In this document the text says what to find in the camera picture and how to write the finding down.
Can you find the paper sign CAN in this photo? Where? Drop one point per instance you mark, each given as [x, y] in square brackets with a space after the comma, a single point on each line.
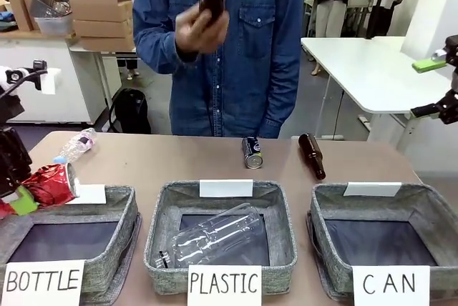
[390, 284]

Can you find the grey fabric basket plastic sign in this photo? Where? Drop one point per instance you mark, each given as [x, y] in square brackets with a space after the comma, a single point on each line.
[282, 227]

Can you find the white cabinet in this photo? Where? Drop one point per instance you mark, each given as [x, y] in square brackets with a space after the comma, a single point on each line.
[71, 84]

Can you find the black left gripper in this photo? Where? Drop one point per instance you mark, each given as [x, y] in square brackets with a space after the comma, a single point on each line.
[12, 157]

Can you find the grey fabric basket can sign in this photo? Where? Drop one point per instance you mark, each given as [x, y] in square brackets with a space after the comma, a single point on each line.
[322, 220]

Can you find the clear plastic storage bin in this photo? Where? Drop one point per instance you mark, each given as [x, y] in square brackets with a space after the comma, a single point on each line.
[55, 24]

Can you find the person's right hand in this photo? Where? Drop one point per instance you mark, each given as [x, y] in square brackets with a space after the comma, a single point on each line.
[200, 34]

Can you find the small brown cardboard box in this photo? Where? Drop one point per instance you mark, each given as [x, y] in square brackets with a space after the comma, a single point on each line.
[21, 13]

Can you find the grey fabric basket bottle sign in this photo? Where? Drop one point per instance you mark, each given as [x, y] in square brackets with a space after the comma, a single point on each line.
[121, 220]

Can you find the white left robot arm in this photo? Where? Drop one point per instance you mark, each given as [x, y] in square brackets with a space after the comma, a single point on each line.
[10, 76]

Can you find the paper sign PLASTIC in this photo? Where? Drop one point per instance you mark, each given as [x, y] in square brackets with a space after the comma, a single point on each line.
[224, 282]

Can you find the black clamp mount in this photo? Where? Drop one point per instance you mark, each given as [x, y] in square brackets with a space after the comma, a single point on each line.
[40, 70]

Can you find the white desk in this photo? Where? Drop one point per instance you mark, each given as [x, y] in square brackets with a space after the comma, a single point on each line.
[372, 70]

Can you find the person's right forearm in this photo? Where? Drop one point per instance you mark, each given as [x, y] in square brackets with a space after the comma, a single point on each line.
[157, 48]

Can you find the white block on clamp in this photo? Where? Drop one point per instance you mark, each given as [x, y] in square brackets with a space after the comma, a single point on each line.
[51, 81]

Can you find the crushed red can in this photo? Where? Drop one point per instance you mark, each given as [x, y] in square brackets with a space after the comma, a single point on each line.
[50, 184]

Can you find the black blue drink can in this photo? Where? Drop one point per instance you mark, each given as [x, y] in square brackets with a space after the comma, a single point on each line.
[253, 154]

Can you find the blank white card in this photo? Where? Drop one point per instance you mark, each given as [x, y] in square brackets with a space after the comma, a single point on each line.
[226, 188]
[91, 194]
[372, 188]

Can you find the large clear plastic bottle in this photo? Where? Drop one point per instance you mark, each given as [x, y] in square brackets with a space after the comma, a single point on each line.
[218, 236]

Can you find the black backpack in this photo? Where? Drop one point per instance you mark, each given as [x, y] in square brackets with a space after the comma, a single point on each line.
[130, 113]

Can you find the paper sign BOTTLE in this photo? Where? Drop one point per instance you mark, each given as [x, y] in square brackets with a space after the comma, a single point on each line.
[43, 281]

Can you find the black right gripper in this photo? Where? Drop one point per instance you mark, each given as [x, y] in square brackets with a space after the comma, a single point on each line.
[455, 79]

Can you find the person's blue denim shirt torso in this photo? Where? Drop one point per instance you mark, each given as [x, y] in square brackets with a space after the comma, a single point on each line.
[250, 70]

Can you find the open cardboard box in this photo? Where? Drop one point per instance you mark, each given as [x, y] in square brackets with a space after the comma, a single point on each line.
[102, 0]

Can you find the crumpled pink-label water bottle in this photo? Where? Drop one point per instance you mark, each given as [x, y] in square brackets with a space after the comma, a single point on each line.
[77, 145]

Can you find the person's left forearm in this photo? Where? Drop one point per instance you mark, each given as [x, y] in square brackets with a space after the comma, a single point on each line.
[282, 98]

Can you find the flat cardboard box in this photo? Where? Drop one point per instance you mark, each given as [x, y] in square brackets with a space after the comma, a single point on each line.
[107, 43]
[103, 28]

